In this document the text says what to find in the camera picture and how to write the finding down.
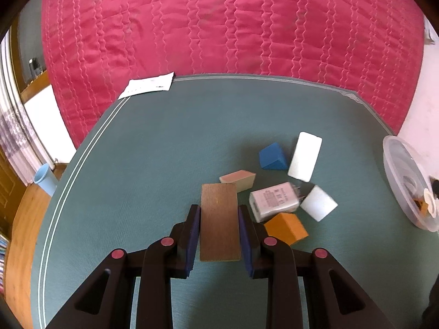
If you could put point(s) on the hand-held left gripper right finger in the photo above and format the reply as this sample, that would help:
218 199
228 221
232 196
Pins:
245 240

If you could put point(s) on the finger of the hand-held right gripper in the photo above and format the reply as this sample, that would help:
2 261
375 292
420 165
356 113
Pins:
435 188

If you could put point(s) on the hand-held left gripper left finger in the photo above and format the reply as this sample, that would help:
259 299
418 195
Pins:
193 240

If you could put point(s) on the brown wooden block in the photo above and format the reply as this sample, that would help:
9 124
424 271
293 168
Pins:
219 222

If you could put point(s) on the clear plastic container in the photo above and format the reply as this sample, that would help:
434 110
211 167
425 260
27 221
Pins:
401 168

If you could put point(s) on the pink triangular wooden block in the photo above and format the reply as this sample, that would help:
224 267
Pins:
240 180

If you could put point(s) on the blue wooden block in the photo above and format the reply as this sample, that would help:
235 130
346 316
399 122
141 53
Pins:
272 157

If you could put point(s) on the orange wooden block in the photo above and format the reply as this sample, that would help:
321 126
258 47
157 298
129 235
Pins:
286 229

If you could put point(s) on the white power adapter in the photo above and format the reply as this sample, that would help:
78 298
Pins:
274 200

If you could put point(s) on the white cube block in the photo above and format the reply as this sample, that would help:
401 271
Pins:
319 203

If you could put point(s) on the teal mat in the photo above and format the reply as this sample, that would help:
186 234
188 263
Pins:
164 150

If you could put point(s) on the white flat rounded block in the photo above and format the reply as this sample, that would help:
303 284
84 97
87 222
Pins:
305 156

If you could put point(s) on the light blue cup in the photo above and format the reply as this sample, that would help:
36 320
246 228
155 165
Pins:
45 180

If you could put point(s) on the white paper sheet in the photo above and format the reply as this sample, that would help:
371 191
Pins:
147 85

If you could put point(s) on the brown wooden door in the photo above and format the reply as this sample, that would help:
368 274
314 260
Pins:
12 192

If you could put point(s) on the bookshelf with books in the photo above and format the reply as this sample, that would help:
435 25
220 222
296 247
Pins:
2 264

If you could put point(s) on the patterned white curtain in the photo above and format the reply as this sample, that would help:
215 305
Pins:
15 126

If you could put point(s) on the red quilted blanket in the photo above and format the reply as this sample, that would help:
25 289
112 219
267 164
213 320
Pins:
223 24

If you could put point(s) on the wooden side desk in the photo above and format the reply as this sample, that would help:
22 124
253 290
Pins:
36 81

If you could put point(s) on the dark bottle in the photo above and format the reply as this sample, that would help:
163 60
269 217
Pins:
34 67

